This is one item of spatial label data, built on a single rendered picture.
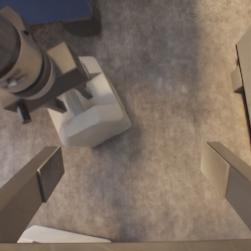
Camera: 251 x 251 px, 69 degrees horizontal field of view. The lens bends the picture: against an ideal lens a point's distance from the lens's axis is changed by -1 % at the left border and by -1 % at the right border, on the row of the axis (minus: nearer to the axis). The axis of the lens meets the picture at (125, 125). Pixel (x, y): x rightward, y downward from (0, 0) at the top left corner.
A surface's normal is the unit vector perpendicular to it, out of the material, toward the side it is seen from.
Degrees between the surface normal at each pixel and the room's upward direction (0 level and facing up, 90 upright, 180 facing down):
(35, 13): 90
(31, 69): 90
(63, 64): 0
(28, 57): 90
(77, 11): 90
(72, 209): 0
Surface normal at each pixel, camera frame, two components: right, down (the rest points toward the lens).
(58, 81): 0.44, 0.88
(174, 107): -0.15, -0.12
